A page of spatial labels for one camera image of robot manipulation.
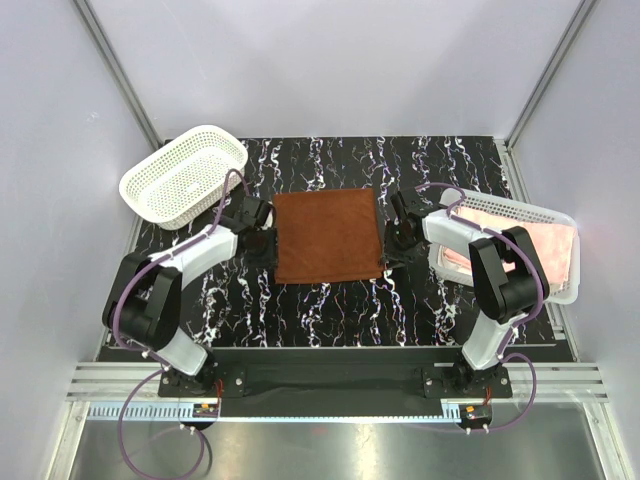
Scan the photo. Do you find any brown towel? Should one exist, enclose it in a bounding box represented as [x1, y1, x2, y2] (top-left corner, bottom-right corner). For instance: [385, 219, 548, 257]
[273, 188, 383, 285]

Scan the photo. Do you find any pink towel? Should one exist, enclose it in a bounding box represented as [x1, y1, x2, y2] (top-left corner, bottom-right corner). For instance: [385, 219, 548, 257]
[442, 207, 576, 286]

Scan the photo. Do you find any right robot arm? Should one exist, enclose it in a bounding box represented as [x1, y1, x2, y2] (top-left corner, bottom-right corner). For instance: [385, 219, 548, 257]
[381, 183, 549, 397]

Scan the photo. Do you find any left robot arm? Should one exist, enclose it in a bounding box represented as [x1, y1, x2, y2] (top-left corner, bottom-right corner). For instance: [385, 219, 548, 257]
[102, 196, 278, 396]

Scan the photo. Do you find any white perforated basket right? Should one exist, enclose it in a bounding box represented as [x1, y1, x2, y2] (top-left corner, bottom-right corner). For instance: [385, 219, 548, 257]
[428, 190, 580, 305]

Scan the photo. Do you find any white perforated basket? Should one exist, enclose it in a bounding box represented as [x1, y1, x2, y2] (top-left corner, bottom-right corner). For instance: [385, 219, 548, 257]
[119, 125, 248, 231]
[428, 190, 580, 305]

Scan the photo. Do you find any white perforated basket left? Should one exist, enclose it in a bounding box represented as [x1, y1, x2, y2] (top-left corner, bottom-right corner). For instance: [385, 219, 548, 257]
[119, 125, 248, 231]

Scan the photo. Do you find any left controller board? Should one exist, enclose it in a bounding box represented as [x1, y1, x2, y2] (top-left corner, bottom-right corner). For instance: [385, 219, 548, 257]
[192, 400, 220, 419]

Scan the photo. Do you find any controller board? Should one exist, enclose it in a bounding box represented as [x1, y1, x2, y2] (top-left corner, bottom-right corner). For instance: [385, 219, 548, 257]
[192, 400, 220, 419]
[461, 404, 493, 429]

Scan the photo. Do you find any right controller board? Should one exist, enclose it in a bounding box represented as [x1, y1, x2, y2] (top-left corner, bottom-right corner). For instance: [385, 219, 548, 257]
[461, 404, 493, 429]

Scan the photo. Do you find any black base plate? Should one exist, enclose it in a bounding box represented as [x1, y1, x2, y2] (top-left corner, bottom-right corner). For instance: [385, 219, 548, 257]
[158, 346, 513, 420]

